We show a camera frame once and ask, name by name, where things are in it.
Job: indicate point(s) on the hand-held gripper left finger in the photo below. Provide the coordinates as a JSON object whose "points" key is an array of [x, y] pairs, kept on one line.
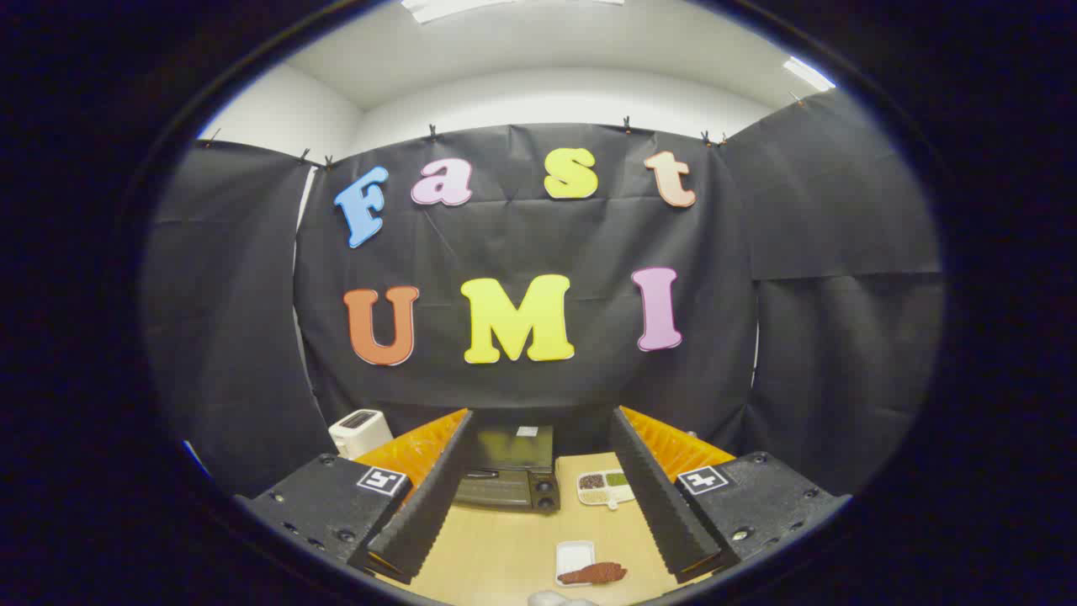
{"points": [[429, 497]]}

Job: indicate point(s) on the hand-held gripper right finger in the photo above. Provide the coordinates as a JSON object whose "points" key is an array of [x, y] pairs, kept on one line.
{"points": [[660, 497]]}

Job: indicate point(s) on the black toaster oven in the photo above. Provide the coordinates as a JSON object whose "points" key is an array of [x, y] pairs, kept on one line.
{"points": [[513, 480]]}

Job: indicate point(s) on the brown meat piece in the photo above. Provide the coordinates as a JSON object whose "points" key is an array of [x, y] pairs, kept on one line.
{"points": [[596, 573]]}

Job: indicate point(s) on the white bread toaster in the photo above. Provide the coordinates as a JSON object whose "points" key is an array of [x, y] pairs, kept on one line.
{"points": [[358, 433]]}

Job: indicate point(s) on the white divided grain dish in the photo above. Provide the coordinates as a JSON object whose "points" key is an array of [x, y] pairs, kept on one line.
{"points": [[602, 488]]}

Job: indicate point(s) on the white rectangular tray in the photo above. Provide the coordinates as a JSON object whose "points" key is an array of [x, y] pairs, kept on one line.
{"points": [[574, 554]]}

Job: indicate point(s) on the ceiling light panel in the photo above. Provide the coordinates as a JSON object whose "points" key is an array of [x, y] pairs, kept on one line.
{"points": [[471, 7], [808, 73]]}

